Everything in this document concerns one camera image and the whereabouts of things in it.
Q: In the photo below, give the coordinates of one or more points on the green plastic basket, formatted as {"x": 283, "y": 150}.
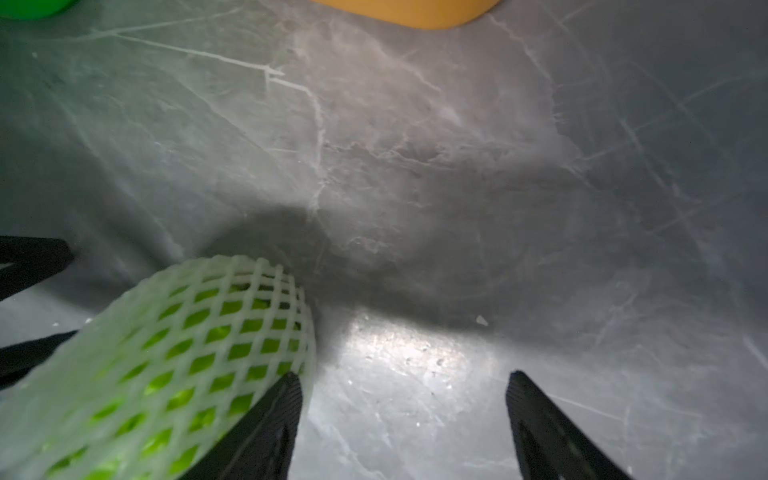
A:
{"x": 26, "y": 10}

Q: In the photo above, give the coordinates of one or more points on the white foam net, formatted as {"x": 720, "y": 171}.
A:
{"x": 90, "y": 384}

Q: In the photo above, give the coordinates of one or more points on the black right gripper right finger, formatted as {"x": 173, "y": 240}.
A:
{"x": 548, "y": 444}

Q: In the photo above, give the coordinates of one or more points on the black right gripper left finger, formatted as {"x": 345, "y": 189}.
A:
{"x": 260, "y": 446}

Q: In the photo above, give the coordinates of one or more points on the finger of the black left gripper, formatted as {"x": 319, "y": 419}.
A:
{"x": 27, "y": 261}
{"x": 19, "y": 359}

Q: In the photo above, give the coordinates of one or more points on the yellow plastic tub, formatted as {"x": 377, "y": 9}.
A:
{"x": 420, "y": 14}

